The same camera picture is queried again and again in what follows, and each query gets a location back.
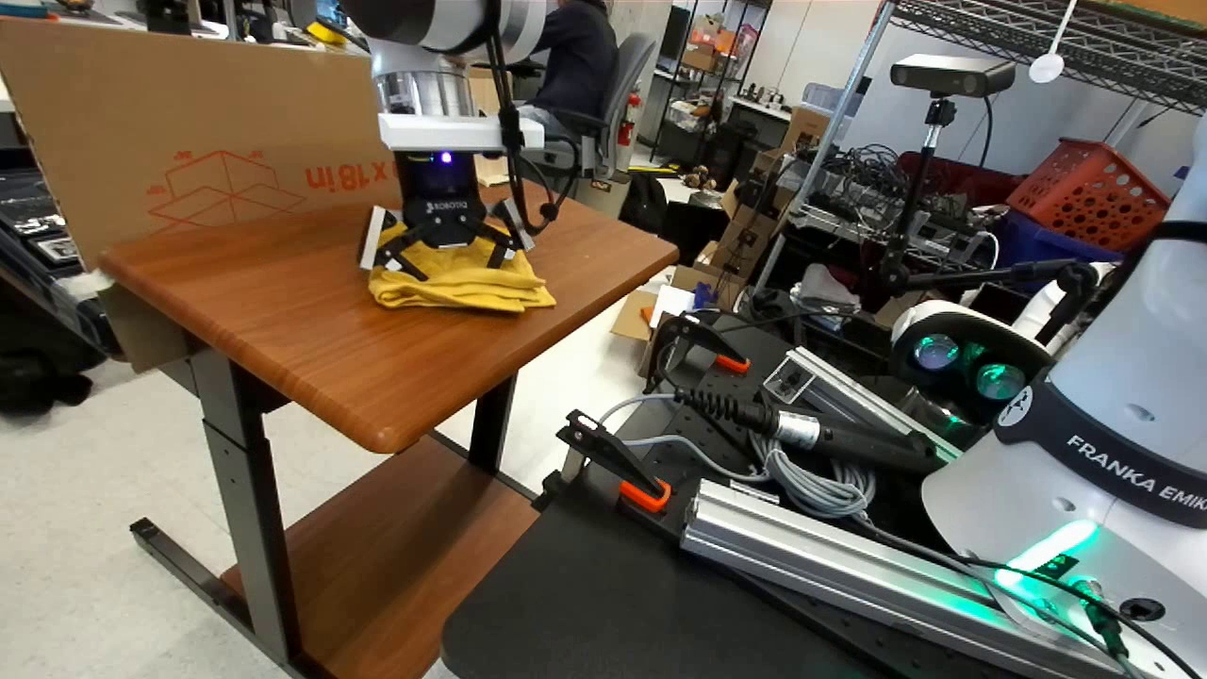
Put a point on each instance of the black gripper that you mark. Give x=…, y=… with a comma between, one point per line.
x=442, y=209

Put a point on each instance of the yellow cloth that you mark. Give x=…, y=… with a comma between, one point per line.
x=461, y=282

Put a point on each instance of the white Franka robot base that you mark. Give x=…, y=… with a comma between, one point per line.
x=1095, y=476

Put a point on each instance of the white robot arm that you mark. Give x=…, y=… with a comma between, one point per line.
x=474, y=38

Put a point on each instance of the brown wooden table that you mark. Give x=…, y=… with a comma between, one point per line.
x=276, y=314

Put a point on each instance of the person in blue shirt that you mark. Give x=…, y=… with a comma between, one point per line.
x=577, y=45

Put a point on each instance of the orange black clamp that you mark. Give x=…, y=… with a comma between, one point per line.
x=679, y=340
x=640, y=483

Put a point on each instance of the large cardboard box panel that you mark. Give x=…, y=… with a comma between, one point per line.
x=143, y=133

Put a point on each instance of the red plastic basket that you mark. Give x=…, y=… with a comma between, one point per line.
x=1090, y=194

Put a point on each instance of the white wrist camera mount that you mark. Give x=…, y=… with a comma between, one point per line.
x=432, y=113

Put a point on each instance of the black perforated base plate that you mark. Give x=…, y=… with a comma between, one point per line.
x=596, y=592

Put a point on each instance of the stereo camera with green lenses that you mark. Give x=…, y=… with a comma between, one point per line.
x=964, y=355

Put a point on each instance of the aluminium extrusion rail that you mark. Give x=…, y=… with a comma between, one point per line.
x=875, y=584

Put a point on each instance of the stereo camera on tripod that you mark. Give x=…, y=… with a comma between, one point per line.
x=943, y=81

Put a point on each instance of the wire metal shelf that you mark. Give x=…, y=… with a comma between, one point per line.
x=1119, y=76

